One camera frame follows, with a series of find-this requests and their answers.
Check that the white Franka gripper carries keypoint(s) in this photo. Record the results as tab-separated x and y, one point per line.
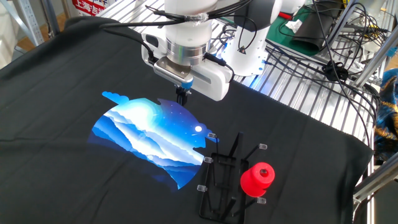
214	81

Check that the red plastic cup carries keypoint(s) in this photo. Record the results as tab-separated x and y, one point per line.
253	183

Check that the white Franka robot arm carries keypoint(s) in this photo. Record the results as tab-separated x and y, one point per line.
189	34

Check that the green mat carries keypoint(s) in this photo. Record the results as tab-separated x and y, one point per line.
280	37

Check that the black cloth with blue print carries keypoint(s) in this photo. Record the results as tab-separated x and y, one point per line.
62	124

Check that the red and white sign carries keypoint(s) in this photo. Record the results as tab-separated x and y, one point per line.
88	7

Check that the small red tool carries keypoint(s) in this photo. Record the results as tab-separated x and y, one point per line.
285	15

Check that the white paper scrap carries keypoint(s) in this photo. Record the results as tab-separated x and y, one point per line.
293	25

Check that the black rolled pouch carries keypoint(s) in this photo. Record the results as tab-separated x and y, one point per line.
311	31

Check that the dark metal pole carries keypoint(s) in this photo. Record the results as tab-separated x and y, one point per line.
51	18

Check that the blue patterned fabric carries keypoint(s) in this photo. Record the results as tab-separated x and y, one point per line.
387	118

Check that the silver camera box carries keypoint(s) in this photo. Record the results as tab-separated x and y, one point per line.
171	70

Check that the grey perforated steel post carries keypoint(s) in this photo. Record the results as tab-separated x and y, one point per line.
31	21

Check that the aluminium frame bar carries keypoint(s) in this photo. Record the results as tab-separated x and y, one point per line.
373	67
376	183

